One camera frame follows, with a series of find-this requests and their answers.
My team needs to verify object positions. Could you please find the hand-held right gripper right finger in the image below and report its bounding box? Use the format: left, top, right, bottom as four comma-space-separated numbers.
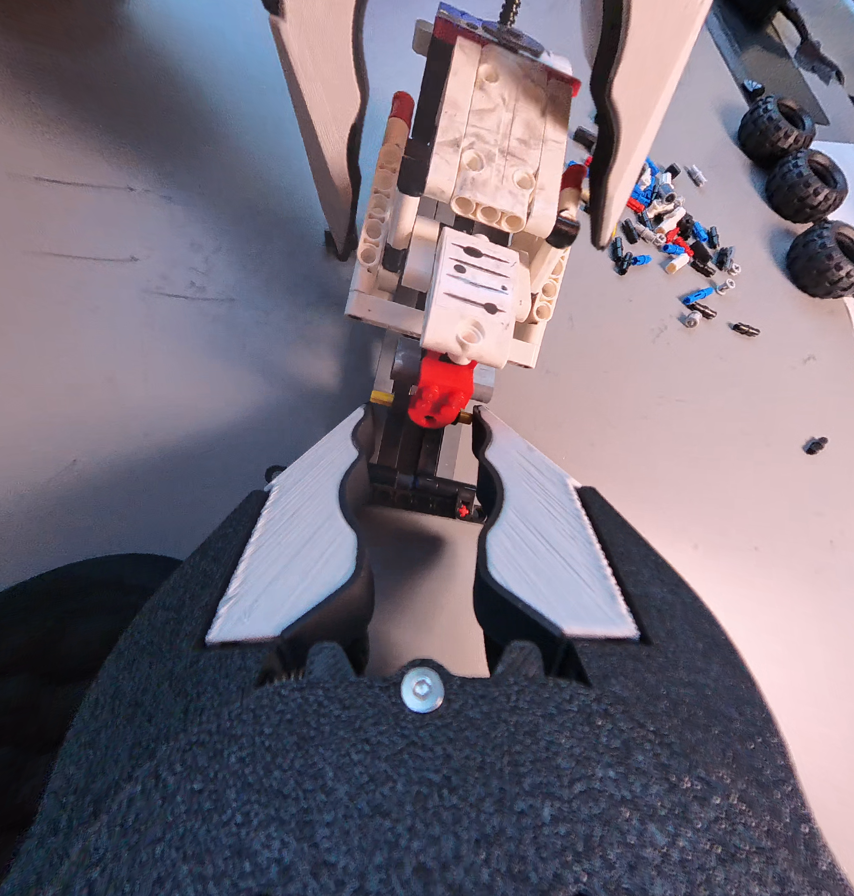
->
472, 409, 641, 642

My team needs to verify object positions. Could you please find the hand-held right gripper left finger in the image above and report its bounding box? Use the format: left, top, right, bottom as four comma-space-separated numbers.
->
206, 406, 374, 645

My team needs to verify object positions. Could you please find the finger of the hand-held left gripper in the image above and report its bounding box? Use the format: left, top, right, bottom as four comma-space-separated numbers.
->
266, 0, 369, 263
584, 0, 715, 250

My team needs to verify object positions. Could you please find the toy brick vehicle model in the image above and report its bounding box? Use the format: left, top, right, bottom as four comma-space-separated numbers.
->
346, 0, 596, 526

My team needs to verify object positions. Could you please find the grey desk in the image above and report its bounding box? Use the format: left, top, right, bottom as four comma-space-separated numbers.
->
0, 0, 854, 896

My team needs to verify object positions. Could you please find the black flat plate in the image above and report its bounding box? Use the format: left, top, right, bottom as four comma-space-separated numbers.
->
700, 0, 854, 106

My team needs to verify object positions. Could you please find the black rubber tyre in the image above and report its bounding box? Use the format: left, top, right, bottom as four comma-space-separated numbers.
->
738, 96, 817, 166
763, 147, 851, 225
786, 220, 854, 301

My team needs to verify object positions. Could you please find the pile of small brick parts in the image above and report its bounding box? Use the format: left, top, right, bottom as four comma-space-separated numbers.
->
574, 126, 743, 330

